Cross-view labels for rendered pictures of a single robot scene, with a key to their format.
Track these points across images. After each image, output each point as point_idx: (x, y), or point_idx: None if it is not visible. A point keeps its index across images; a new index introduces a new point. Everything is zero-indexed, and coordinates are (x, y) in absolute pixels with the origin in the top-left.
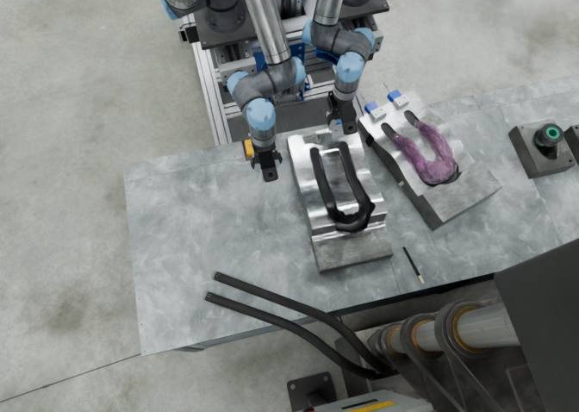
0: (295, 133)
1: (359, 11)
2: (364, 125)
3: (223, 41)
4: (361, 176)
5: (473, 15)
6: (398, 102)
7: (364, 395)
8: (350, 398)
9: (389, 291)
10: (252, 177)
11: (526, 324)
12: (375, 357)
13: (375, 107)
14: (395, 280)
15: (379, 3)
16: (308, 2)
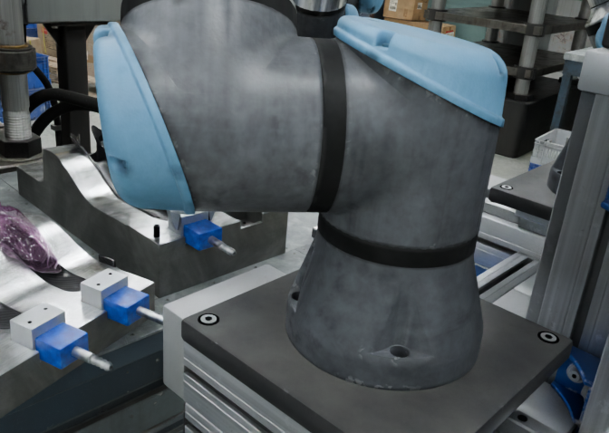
0: (286, 274)
1: (294, 277)
2: (132, 275)
3: (538, 167)
4: (108, 197)
5: None
6: (49, 308)
7: (51, 13)
8: (64, 14)
9: (15, 174)
10: (311, 216)
11: None
12: (33, 95)
13: (118, 296)
14: (5, 181)
15: (235, 318)
16: (535, 391)
